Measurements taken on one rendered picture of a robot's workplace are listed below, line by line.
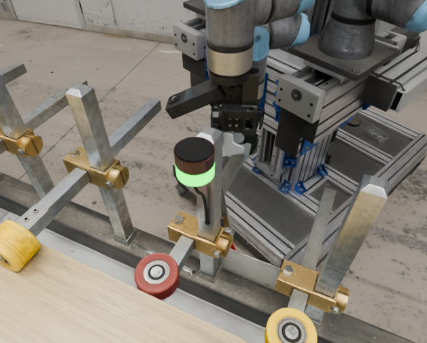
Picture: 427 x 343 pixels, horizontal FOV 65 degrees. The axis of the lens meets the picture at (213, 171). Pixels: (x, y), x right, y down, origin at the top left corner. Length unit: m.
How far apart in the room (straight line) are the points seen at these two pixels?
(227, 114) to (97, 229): 0.54
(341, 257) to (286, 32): 0.53
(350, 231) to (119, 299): 0.40
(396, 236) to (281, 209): 0.66
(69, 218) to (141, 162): 1.21
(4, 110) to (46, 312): 0.44
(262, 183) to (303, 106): 0.84
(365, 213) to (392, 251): 1.43
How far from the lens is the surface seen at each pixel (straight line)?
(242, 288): 0.85
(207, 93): 0.59
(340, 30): 1.01
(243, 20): 0.52
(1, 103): 0.85
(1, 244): 0.68
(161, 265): 0.65
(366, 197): 0.50
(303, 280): 0.72
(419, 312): 1.82
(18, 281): 0.72
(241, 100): 0.60
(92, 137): 0.68
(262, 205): 1.64
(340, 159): 1.97
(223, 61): 0.54
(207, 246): 0.72
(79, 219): 1.03
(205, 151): 0.49
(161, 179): 2.06
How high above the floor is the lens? 1.46
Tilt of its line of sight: 45 degrees down
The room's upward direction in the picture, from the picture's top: straight up
